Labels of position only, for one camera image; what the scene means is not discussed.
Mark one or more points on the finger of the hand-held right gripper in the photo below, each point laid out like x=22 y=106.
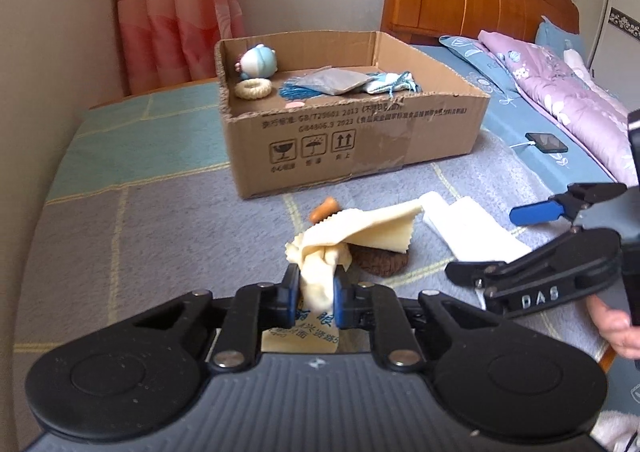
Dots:
x=535 y=213
x=520 y=277

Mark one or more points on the small orange toy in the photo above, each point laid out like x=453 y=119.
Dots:
x=325 y=210

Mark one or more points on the blue pillow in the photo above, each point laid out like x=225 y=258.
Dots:
x=550 y=34

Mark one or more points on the white fuzzy cloth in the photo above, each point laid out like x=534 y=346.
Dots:
x=617 y=429

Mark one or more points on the floral sachet with blue tassel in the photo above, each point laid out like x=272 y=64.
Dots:
x=390 y=81

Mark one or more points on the person's right hand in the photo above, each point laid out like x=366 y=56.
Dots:
x=612 y=322

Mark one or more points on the brown knitted pad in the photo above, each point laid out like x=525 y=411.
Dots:
x=385 y=263

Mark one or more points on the blue floral bedsheet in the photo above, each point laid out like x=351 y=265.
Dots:
x=500 y=116

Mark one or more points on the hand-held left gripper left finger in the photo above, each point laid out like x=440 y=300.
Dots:
x=290 y=297

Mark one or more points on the white cloth item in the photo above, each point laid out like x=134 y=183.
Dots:
x=575 y=57

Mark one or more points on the yellow cleaning cloth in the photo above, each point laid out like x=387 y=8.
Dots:
x=360 y=229

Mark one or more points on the cardboard box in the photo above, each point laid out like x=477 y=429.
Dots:
x=400 y=136

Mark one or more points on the pink patterned curtain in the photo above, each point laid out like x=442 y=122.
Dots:
x=170 y=21

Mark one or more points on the purple floral quilt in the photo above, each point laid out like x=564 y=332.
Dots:
x=565 y=86

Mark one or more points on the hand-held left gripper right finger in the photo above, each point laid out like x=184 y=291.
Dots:
x=340 y=297

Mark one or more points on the grey cloth piece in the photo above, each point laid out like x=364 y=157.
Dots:
x=332 y=80

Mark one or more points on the black phone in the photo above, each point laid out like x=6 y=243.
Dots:
x=540 y=141

